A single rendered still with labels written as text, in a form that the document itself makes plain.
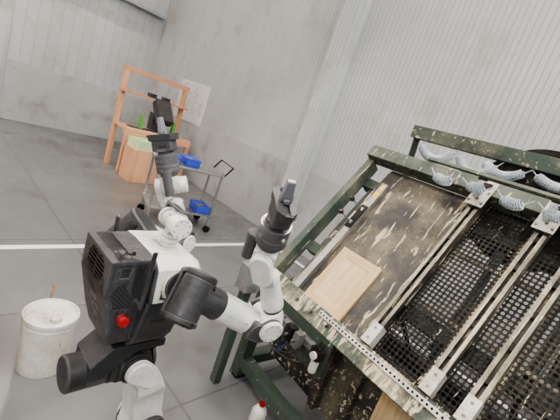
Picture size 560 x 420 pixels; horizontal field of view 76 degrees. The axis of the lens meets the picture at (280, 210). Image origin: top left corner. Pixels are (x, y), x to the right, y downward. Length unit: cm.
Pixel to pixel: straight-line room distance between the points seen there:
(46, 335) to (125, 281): 147
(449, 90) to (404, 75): 68
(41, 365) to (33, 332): 23
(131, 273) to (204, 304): 22
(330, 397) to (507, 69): 397
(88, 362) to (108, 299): 27
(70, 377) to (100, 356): 9
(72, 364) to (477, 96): 466
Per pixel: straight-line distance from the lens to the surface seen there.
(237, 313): 109
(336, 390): 254
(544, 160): 281
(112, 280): 106
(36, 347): 257
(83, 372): 130
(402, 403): 197
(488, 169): 291
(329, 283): 232
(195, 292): 100
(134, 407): 152
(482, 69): 508
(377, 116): 541
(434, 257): 223
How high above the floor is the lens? 183
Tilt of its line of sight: 13 degrees down
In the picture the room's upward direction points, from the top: 19 degrees clockwise
